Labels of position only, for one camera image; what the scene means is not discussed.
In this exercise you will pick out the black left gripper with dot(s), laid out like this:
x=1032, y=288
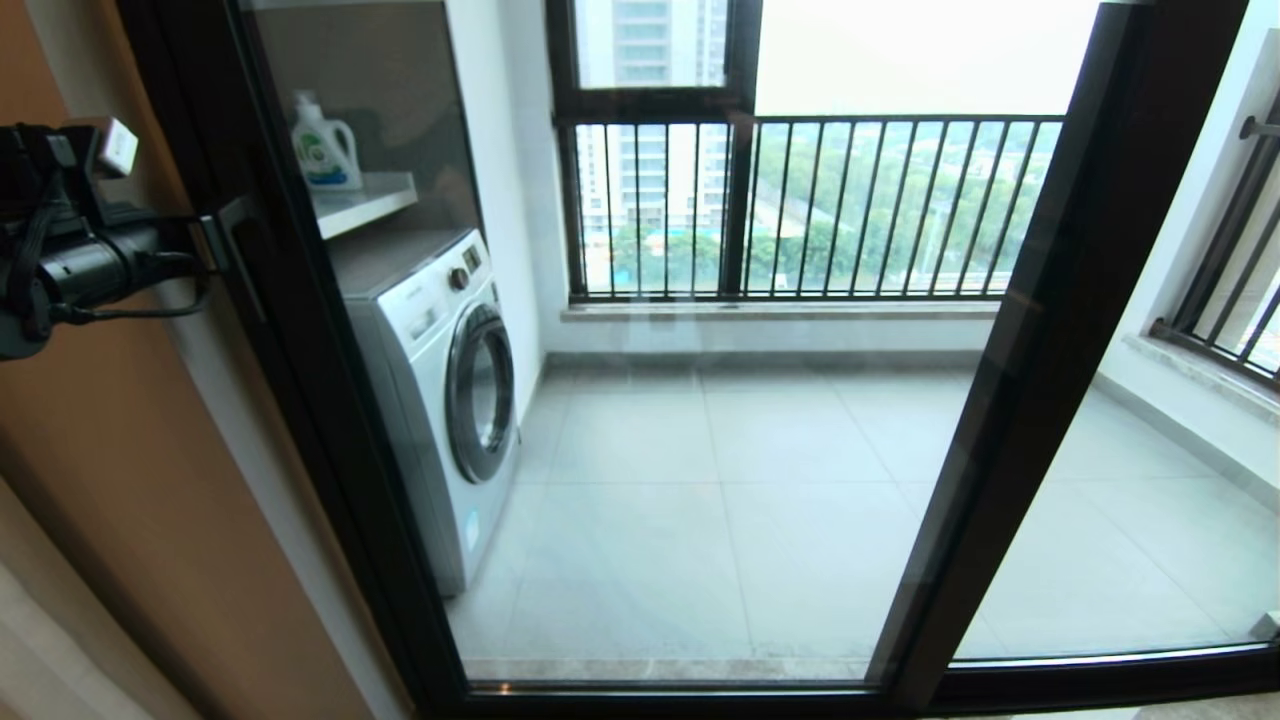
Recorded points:
x=125, y=262

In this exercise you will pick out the black framed sliding glass door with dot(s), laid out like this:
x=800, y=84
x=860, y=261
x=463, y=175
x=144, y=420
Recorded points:
x=1010, y=400
x=155, y=40

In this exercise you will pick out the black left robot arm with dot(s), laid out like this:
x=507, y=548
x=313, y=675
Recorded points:
x=20, y=200

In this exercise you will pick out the white detergent bottle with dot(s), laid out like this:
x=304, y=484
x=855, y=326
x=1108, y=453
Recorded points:
x=325, y=155

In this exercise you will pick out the white front-load washing machine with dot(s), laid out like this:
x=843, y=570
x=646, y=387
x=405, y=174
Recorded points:
x=430, y=330

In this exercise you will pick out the long grey stone window sill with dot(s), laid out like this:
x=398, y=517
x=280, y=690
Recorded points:
x=780, y=310

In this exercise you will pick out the long black balcony railing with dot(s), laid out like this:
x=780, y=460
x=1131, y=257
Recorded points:
x=900, y=120

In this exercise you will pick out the black framed fixed glass panel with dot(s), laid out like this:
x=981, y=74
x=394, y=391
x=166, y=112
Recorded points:
x=1130, y=480

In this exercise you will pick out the short grey stone window sill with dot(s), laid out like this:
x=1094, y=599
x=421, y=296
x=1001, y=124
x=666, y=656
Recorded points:
x=1200, y=372

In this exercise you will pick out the short black window railing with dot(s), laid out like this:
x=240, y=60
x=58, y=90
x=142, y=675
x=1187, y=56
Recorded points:
x=1262, y=128

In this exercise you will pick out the white wall shelf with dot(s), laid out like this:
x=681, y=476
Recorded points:
x=365, y=200

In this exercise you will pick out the black window frame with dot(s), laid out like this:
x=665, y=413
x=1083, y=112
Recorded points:
x=650, y=103

